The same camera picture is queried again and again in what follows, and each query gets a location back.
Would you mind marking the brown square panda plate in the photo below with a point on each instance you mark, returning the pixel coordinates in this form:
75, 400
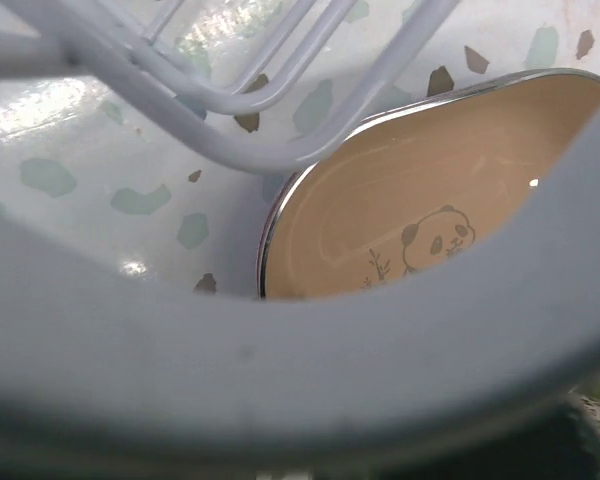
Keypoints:
415, 185

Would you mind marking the white wire dish rack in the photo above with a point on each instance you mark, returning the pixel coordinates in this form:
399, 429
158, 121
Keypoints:
143, 145

